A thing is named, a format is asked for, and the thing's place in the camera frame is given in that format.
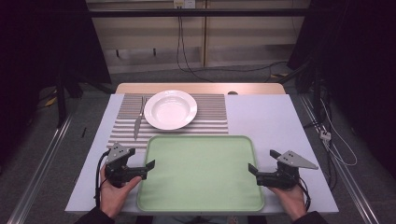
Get black metal stand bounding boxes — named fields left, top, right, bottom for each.
left=55, top=66, right=82, bottom=129

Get grey striped placemat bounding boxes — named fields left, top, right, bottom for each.
left=106, top=92, right=230, bottom=150

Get white deep plate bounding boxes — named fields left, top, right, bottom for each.
left=143, top=90, right=199, bottom=131

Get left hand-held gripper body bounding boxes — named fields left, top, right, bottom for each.
left=104, top=142, right=148, bottom=189

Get white cable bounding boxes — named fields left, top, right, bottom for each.
left=319, top=97, right=359, bottom=167

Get wooden table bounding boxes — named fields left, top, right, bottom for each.
left=115, top=81, right=287, bottom=95

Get black horizontal bar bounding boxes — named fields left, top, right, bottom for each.
left=88, top=7, right=313, bottom=19

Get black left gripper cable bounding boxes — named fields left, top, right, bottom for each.
left=93, top=150, right=112, bottom=208

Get black curtain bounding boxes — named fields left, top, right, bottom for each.
left=0, top=0, right=112, bottom=169
left=287, top=0, right=396, bottom=180

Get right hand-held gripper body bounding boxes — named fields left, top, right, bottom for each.
left=256, top=149, right=319, bottom=189

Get pale lavender table cover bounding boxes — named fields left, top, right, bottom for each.
left=64, top=93, right=340, bottom=215

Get black hanging cables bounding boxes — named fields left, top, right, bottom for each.
left=176, top=15, right=289, bottom=83

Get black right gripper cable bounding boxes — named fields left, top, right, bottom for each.
left=297, top=177, right=312, bottom=213

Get person's left hand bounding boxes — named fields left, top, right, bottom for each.
left=99, top=167, right=143, bottom=219

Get white wall socket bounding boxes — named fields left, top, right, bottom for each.
left=173, top=0, right=197, bottom=9

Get aluminium floor rail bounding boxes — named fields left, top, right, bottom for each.
left=7, top=114, right=75, bottom=224
left=299, top=93, right=381, bottom=224

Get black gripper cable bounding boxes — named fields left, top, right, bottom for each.
left=297, top=177, right=312, bottom=213
left=93, top=150, right=112, bottom=208

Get light green tray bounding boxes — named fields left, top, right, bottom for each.
left=136, top=133, right=266, bottom=214

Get person's right hand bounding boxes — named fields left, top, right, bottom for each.
left=268, top=182, right=308, bottom=222

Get silver table knife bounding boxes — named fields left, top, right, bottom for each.
left=133, top=95, right=148, bottom=141

